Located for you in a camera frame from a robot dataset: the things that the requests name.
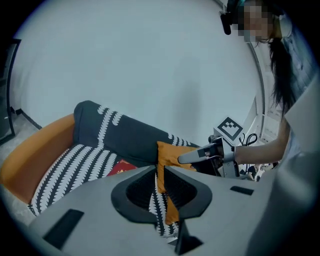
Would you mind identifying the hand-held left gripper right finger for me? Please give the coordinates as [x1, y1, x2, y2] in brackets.
[163, 164, 280, 256]

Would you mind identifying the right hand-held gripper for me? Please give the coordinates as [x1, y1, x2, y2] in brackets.
[177, 116, 244, 178]

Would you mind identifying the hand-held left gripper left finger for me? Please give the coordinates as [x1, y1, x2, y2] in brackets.
[28, 164, 176, 256]

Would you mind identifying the red book with gold crest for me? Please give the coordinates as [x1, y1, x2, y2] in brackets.
[106, 159, 139, 177]

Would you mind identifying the orange sofa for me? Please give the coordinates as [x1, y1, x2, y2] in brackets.
[0, 99, 203, 241]

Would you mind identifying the person's right forearm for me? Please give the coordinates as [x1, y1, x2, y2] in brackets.
[234, 117, 292, 166]

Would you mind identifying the large orange cushion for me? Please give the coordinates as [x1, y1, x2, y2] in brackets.
[156, 141, 201, 226]

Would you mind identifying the black white striped blanket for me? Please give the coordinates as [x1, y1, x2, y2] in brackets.
[27, 99, 201, 241]

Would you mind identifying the person's head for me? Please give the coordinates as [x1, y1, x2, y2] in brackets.
[243, 0, 278, 43]

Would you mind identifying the black head-worn camera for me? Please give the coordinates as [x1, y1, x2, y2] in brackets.
[219, 0, 233, 36]

